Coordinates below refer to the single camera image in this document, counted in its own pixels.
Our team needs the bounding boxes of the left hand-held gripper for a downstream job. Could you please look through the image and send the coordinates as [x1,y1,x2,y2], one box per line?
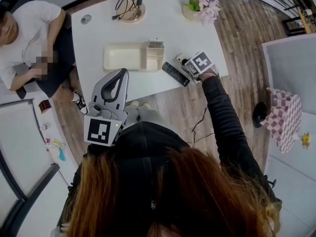
[83,68,129,147]

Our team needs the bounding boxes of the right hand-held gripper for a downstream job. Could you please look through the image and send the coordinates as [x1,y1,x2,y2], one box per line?
[175,51,218,84]

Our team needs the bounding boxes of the black remote control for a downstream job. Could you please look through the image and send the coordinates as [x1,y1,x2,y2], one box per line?
[161,61,191,88]

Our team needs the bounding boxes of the person's right forearm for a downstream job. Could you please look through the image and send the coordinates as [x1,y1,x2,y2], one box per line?
[201,76,282,204]

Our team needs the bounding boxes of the person's right hand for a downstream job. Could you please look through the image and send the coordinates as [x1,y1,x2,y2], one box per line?
[198,66,220,82]

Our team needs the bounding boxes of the beige storage organizer tray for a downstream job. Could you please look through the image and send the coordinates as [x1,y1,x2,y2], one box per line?
[103,40,165,73]

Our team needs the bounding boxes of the person's legs and slippers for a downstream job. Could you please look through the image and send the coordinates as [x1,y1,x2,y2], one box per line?
[125,100,165,127]

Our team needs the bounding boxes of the person's black jacket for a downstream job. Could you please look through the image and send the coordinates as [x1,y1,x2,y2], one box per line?
[58,121,282,237]

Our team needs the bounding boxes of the pink flowers in pot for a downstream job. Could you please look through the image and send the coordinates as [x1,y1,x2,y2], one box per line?
[182,0,221,26]

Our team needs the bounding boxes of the small brown box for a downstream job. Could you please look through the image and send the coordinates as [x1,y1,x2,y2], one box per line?
[38,99,52,115]

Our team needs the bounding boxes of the colourful small toy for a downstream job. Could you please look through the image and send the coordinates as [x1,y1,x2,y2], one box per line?
[50,138,67,162]

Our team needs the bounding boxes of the black round stand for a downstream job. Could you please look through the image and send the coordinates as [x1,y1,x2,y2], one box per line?
[252,101,269,129]

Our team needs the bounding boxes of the black-framed glass cabinet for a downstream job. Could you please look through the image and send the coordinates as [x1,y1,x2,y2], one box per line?
[0,98,61,237]

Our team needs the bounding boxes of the white sofa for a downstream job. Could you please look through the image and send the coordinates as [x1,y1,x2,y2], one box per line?
[261,33,316,237]

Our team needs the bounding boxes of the pink checkered gift bag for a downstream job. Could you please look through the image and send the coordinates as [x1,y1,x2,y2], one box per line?
[262,87,303,155]

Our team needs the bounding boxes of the black metal rack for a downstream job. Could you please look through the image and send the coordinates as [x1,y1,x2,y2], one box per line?
[261,0,316,37]

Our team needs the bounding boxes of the small yellow flower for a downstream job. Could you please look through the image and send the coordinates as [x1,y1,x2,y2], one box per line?
[301,132,311,150]

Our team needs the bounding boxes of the thin black floor cable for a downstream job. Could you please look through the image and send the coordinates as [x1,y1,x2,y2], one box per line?
[191,104,216,148]

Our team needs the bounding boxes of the black cable bundle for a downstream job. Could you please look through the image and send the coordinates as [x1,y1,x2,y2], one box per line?
[112,0,144,21]

